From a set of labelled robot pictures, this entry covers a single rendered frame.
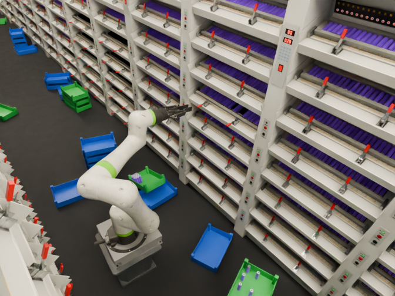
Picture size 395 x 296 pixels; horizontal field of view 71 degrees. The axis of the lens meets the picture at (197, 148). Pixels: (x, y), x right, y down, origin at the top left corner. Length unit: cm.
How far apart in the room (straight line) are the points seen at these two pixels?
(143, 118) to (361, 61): 103
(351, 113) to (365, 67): 19
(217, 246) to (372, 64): 156
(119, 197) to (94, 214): 123
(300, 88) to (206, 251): 135
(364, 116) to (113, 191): 107
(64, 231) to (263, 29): 195
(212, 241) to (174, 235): 30
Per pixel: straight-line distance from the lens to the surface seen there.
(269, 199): 185
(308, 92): 136
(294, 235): 196
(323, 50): 129
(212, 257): 215
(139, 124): 152
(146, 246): 180
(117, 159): 143
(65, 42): 422
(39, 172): 294
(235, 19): 154
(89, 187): 129
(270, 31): 141
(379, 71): 122
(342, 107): 132
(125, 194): 122
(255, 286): 176
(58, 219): 250
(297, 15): 132
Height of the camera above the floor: 189
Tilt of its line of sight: 40 degrees down
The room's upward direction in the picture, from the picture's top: 4 degrees clockwise
